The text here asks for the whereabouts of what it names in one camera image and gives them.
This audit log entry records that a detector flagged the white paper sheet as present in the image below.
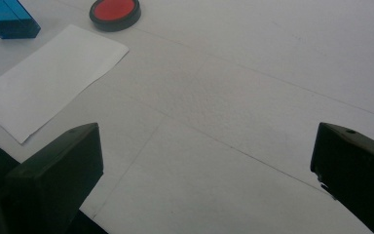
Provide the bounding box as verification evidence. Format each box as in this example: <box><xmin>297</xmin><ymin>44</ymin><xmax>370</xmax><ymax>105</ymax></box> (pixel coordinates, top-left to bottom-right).
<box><xmin>0</xmin><ymin>23</ymin><xmax>130</xmax><ymax>144</ymax></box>

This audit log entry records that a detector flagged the blue transparent stamp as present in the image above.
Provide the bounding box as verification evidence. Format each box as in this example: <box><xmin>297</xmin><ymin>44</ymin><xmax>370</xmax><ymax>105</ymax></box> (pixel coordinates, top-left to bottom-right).
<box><xmin>0</xmin><ymin>0</ymin><xmax>42</xmax><ymax>40</ymax></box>

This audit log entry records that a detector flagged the red ink pad black case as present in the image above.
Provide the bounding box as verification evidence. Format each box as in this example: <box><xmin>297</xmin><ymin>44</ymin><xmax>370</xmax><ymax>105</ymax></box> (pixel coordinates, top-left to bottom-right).
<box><xmin>89</xmin><ymin>0</ymin><xmax>142</xmax><ymax>32</ymax></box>

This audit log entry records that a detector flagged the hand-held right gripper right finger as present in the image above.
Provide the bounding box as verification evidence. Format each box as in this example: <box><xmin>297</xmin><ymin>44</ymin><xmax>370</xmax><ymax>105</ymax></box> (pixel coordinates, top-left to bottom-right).
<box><xmin>310</xmin><ymin>122</ymin><xmax>374</xmax><ymax>234</ymax></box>

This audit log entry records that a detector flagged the white table cover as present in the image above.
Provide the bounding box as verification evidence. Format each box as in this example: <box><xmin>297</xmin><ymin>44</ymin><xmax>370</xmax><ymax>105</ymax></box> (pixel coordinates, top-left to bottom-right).
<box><xmin>0</xmin><ymin>0</ymin><xmax>374</xmax><ymax>234</ymax></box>

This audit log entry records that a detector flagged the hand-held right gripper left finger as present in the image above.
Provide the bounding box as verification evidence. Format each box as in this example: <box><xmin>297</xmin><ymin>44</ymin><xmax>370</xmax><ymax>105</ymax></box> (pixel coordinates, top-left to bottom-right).
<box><xmin>0</xmin><ymin>122</ymin><xmax>104</xmax><ymax>234</ymax></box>

